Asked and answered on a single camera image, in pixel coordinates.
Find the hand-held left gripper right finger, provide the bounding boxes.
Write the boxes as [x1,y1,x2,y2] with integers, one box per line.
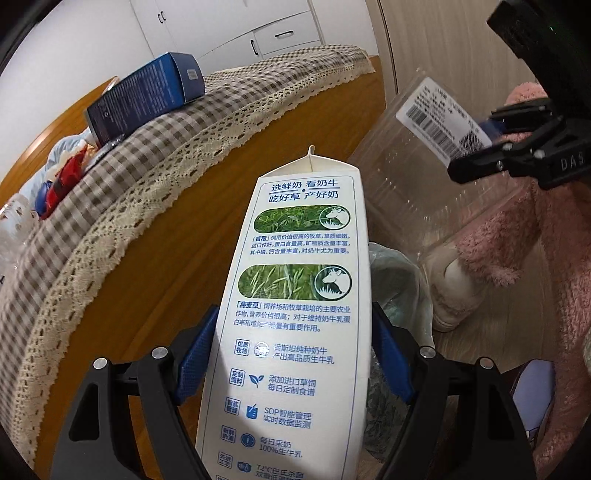
[370,302,539,480]

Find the pink fuzzy pants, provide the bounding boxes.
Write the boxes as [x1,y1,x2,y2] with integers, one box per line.
[455,80,591,480]

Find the clear bottle with blue cap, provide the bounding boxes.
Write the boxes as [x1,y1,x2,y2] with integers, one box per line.
[0,182,51,296]

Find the wooden bed frame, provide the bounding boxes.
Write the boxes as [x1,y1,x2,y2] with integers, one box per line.
[0,55,386,467]

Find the red snack packet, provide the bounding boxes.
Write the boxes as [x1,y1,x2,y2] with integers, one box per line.
[44,148,90,220]

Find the white fuzzy slipper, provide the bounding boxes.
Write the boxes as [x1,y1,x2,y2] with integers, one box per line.
[422,249,490,333]

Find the dark blue box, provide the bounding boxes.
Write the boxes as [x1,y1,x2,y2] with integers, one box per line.
[84,52,205,144]

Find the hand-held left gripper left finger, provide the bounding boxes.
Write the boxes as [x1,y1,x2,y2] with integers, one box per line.
[50,305,220,480]

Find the light blue duvet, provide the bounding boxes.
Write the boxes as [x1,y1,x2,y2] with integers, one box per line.
[14,129,93,217]

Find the white milk carton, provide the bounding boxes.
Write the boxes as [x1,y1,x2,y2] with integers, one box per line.
[194,145,370,480]

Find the clear plastic container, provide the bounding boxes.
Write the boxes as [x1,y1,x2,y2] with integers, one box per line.
[346,68,536,278]

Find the checked lace-trimmed bedspread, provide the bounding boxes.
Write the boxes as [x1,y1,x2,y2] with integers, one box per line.
[0,44,376,472]

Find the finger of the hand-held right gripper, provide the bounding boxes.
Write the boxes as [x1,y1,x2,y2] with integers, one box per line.
[447,124,563,186]
[478,98,568,140]

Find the pale purple flat object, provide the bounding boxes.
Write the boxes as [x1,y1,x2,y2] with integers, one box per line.
[510,357,557,462]

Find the leaf-print white trash bag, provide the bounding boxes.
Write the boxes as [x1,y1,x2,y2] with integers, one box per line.
[367,242,437,462]

